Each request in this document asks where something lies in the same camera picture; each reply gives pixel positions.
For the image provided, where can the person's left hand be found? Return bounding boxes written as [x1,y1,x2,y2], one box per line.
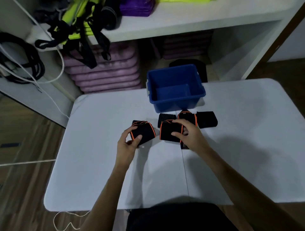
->
[115,126,143,168]

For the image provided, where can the person's right hand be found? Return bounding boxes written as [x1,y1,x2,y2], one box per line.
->
[171,119,213,156]

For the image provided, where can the black wrist wrap orange trim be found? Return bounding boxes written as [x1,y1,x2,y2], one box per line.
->
[130,120,156,146]
[159,120,190,150]
[177,110,198,127]

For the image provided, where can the person's left forearm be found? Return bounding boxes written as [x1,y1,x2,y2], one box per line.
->
[81,164,131,231]

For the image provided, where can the person's right forearm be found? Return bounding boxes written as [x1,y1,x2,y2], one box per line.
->
[200,147,305,231]

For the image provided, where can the black ribbed wrist wrap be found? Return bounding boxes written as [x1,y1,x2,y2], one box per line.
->
[157,113,178,128]

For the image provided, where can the plain black wrist wrap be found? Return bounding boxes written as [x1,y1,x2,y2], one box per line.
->
[196,111,218,129]

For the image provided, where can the blue plastic bin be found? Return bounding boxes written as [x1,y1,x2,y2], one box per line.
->
[146,64,206,114]

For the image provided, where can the stack of purple cushions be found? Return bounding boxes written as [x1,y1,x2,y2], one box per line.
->
[61,40,142,94]

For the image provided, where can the person's black clothing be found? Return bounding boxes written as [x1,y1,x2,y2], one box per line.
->
[125,202,239,231]

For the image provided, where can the stack of dark purple mats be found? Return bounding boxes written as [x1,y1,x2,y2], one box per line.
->
[162,30,214,60]

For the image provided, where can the black rolled band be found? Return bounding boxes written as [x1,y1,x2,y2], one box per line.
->
[101,0,122,31]

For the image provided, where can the purple bag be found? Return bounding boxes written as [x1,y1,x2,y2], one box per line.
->
[119,0,156,17]

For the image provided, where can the thin white string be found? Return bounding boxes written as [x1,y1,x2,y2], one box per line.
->
[53,210,91,231]

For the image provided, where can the white cable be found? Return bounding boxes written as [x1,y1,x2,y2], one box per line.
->
[0,0,70,119]

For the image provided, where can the white floor cord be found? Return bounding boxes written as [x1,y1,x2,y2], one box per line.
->
[0,159,57,167]

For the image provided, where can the black webbing straps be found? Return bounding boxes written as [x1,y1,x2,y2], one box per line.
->
[34,0,112,69]

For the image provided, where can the neon yellow strap bundle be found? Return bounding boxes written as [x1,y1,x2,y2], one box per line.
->
[54,0,105,46]

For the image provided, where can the black cable coil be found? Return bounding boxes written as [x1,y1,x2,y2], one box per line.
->
[0,32,46,84]

